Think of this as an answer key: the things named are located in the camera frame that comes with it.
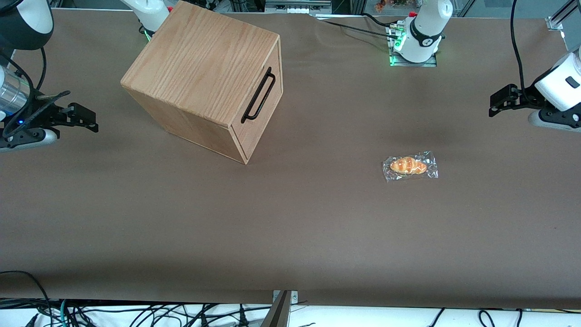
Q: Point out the light wooden drawer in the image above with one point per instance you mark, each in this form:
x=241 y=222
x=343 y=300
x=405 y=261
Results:
x=259 y=121

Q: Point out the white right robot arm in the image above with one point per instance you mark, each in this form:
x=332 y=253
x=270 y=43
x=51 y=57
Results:
x=27 y=18

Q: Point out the light wooden drawer cabinet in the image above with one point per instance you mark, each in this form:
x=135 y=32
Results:
x=199 y=59

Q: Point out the croissant in clear wrapper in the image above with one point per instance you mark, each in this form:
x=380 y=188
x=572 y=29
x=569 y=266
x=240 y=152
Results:
x=408 y=165

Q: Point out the small orange background object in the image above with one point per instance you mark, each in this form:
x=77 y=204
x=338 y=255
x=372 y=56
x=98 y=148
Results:
x=380 y=5

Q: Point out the grey background device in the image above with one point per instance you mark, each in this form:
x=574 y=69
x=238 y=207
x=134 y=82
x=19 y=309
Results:
x=297 y=6

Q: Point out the dark angled bar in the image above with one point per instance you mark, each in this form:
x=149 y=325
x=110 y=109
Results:
x=277 y=313

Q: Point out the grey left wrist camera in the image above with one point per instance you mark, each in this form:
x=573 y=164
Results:
x=556 y=121

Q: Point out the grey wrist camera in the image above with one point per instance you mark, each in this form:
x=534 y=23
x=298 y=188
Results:
x=556 y=121
x=32 y=137

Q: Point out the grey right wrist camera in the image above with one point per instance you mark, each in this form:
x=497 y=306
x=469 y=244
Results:
x=32 y=137

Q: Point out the aluminium frame profile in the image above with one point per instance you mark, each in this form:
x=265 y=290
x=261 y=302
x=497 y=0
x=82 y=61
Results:
x=560 y=14

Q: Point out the small metal bracket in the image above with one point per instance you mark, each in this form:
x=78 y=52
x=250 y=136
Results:
x=294 y=296

